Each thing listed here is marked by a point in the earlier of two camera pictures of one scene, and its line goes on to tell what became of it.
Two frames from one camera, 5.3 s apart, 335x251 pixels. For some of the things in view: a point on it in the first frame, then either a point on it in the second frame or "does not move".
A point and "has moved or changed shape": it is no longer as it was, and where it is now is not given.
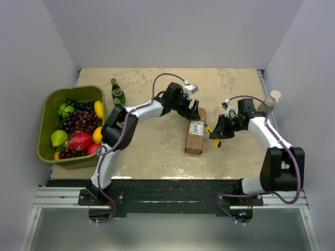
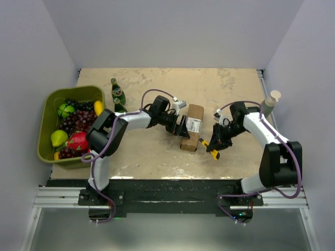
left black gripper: (190, 114) to (178, 130)
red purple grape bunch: (80, 120) does not move
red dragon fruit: (80, 140) does not move
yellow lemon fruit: (98, 108) does not move
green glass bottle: (117, 92) does not move
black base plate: (164, 196) does not move
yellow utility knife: (217, 141) to (215, 154)
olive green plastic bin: (50, 100) does not move
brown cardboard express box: (194, 141) has moved or changed shape
